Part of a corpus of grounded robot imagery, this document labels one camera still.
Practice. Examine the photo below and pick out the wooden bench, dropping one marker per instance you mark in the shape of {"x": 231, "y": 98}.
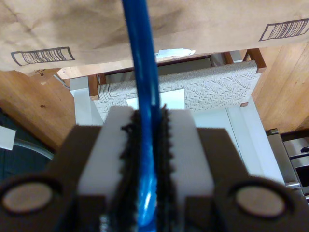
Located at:
{"x": 217, "y": 89}

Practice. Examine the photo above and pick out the stainless steel appliance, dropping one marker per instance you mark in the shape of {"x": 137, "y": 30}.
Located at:
{"x": 297, "y": 154}

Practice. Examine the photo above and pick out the white paper label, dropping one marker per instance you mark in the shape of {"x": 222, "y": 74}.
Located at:
{"x": 173, "y": 53}

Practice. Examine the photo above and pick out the brown paper mailer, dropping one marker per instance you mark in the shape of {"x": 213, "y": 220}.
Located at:
{"x": 72, "y": 24}

